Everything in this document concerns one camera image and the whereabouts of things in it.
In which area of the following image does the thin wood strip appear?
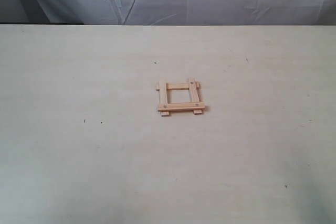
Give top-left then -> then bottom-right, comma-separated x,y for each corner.
159,80 -> 168,109

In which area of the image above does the plain wood strip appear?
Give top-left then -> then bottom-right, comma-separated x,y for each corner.
155,82 -> 200,91

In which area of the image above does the small wood strip end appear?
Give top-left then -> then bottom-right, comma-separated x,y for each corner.
157,102 -> 205,112

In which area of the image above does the wood strip with two magnets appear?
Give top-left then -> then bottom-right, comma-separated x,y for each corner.
187,78 -> 205,115

